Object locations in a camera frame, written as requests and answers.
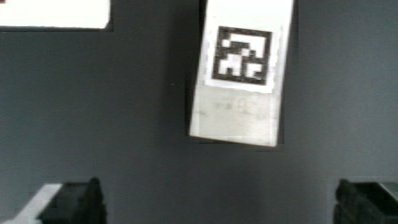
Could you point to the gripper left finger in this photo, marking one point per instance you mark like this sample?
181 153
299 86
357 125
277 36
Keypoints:
68 203

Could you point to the white table leg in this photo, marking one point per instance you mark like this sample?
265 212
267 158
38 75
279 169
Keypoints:
240 72

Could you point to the white sheet with fiducial markers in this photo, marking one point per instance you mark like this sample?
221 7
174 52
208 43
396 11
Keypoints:
55 13

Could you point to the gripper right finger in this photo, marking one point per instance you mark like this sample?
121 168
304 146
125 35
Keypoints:
366 203

